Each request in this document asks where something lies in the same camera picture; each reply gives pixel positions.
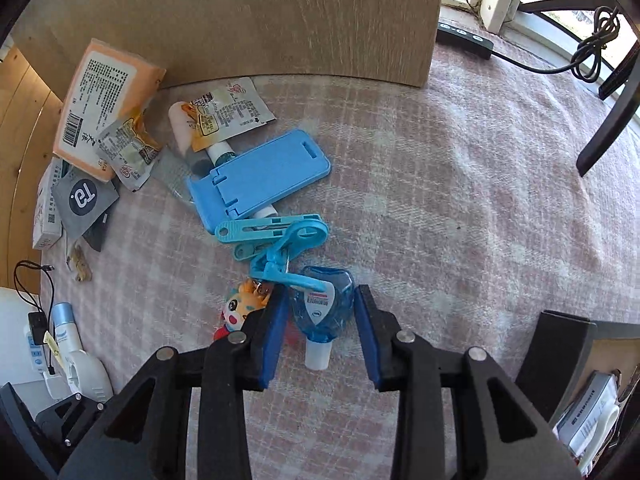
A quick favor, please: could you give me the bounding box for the black chair frame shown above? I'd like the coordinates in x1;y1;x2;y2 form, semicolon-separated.
520;0;640;177

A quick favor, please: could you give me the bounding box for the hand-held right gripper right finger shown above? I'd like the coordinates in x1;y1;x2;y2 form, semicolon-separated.
352;284;583;480

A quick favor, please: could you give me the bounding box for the cartoon keychain toy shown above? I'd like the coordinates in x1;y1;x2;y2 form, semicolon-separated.
214;280;273;346

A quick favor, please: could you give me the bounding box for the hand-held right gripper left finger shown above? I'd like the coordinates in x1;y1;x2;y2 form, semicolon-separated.
57;285;291;480

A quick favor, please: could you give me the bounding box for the black storage box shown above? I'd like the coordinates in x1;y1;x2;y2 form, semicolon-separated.
515;310;640;480

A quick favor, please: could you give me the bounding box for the black packet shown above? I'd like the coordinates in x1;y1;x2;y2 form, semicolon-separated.
82;210;118;253

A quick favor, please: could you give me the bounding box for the wooden side panel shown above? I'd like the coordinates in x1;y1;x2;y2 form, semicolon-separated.
0;45;66;296

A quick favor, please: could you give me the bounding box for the cream white tube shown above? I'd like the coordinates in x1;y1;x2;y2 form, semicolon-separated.
168;101;201;153

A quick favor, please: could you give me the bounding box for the blue plastic clip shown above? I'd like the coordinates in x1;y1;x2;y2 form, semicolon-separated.
215;213;331;291

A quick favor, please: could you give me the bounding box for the white power strip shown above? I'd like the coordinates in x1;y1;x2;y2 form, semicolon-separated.
22;327;71;401

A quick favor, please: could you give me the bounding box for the white printed box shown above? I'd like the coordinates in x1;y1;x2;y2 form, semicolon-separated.
32;157;66;251

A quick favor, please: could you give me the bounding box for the clear plastic packet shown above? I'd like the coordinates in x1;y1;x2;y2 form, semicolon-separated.
150;147;211;206

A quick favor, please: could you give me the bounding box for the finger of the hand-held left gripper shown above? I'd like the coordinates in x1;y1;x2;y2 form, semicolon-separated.
35;392;108;461

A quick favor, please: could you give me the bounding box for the bundled black cable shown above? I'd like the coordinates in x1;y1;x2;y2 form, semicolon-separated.
492;6;623;83

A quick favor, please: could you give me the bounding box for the orange tissue pack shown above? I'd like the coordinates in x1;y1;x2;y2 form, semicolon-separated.
52;39;167;183

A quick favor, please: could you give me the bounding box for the thin black cable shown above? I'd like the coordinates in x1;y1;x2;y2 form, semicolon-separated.
14;260;56;376

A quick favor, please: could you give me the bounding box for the blue phone stand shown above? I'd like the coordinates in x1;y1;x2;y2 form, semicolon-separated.
186;129;332;235

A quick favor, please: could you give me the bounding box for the blue hand sanitizer bottle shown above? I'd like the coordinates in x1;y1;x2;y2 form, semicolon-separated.
289;266;355;371

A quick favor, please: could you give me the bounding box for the black charger plug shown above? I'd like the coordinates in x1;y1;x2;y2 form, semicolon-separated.
27;312;48;346

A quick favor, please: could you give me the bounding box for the grey printed packet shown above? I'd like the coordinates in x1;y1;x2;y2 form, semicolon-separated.
51;167;121;241

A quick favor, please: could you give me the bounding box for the black power strip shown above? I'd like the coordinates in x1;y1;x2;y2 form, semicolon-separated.
436;19;496;60

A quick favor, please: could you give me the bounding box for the light wooden board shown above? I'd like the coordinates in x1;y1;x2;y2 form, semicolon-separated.
10;0;446;88

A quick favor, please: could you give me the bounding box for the torn snack packet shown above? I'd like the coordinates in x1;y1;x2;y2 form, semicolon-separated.
96;115;163;192
180;76;277;152

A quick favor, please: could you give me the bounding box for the white blue spray bottle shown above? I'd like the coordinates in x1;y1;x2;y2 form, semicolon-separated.
50;302;115;403

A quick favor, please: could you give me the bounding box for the white labelled box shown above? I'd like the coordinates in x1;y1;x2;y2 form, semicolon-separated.
552;370;621;453

